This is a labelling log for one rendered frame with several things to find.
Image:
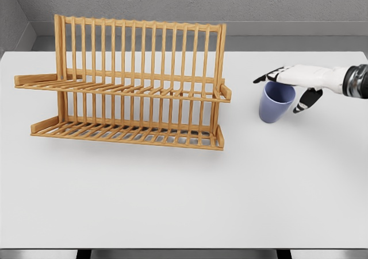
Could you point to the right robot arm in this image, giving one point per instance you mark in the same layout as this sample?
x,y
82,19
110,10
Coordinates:
x,y
349,80

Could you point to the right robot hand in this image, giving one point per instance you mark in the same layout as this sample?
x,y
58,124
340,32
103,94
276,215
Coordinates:
x,y
299,75

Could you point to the wooden two-tier dish rack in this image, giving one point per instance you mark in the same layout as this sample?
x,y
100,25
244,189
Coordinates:
x,y
138,84

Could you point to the blue cup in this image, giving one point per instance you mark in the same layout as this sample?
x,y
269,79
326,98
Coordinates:
x,y
273,106

